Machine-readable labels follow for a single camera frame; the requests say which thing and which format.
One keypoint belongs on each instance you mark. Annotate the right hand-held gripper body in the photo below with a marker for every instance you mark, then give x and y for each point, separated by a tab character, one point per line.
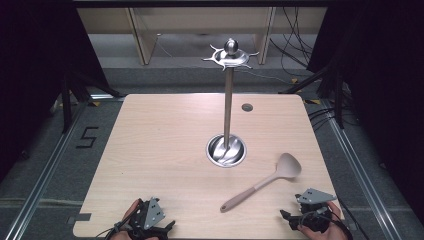
315	206

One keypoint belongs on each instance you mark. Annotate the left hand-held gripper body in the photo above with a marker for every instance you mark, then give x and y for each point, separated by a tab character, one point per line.
152	213

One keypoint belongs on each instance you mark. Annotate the beige silicone spatula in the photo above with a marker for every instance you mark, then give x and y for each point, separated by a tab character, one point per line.
288	166

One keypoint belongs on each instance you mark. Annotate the steel utensil rack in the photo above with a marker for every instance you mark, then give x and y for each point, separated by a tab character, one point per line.
228	100

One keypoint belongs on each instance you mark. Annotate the person's left hand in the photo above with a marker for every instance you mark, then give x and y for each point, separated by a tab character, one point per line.
130	209

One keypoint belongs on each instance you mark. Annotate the person's right hand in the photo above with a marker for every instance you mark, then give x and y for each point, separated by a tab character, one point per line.
335	226

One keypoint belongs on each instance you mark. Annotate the grey tape strip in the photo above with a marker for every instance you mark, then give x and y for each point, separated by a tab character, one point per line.
79	218

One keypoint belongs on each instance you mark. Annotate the yellow black floor tape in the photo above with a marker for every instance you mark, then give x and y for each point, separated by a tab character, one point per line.
312	101
294	80
96	104

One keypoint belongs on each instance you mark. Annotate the black metal stand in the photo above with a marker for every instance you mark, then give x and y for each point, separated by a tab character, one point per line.
66	103
338	100

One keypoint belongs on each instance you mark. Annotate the grey table grommet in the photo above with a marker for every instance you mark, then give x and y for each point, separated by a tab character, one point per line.
247	107

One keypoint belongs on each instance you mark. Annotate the black curtain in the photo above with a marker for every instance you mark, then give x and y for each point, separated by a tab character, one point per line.
33	66
383	83

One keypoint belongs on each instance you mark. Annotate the beige wooden furniture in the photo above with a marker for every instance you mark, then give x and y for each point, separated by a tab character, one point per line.
143	36

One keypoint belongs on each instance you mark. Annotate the aluminium floor rail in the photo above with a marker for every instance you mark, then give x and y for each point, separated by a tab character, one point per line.
43	173
360	173

